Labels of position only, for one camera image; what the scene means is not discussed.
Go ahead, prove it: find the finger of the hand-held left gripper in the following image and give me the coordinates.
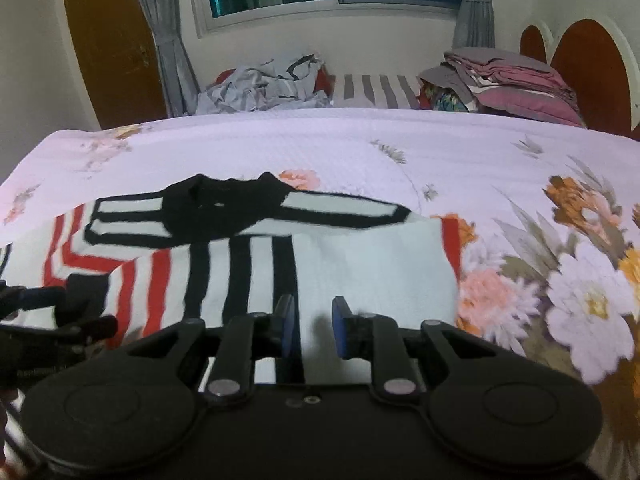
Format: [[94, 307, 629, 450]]
[[0, 315, 119, 356], [0, 273, 110, 328]]

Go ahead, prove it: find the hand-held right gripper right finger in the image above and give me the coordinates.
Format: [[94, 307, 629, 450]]
[[332, 296, 481, 407]]

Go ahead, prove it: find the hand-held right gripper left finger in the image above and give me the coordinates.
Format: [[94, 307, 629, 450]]
[[122, 294, 302, 407]]

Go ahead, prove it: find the red black striped white sweater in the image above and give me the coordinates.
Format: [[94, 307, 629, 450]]
[[0, 172, 463, 386]]

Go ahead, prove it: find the pile of grey clothes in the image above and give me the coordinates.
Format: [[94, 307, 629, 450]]
[[195, 51, 333, 115]]

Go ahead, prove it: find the floral bed sheet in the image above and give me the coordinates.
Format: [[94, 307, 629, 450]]
[[0, 110, 640, 480]]

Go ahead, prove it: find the grey white striped cloth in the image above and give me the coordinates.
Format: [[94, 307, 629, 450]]
[[330, 74, 423, 109]]

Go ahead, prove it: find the red cloth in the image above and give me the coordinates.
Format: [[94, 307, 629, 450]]
[[314, 66, 335, 98]]

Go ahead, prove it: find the colourful patterned cloth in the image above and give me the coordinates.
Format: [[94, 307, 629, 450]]
[[420, 82, 475, 113]]

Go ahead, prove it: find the brown wooden door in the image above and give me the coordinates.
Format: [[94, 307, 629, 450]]
[[60, 0, 169, 131]]

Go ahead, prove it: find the grey curtain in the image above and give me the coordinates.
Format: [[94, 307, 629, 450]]
[[128, 0, 199, 118], [451, 0, 497, 55]]

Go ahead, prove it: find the stack of pink grey bedding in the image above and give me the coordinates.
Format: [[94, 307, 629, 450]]
[[419, 47, 587, 128]]

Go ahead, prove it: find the brown white arched headboard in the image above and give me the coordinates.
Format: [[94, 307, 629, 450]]
[[519, 14, 640, 141]]

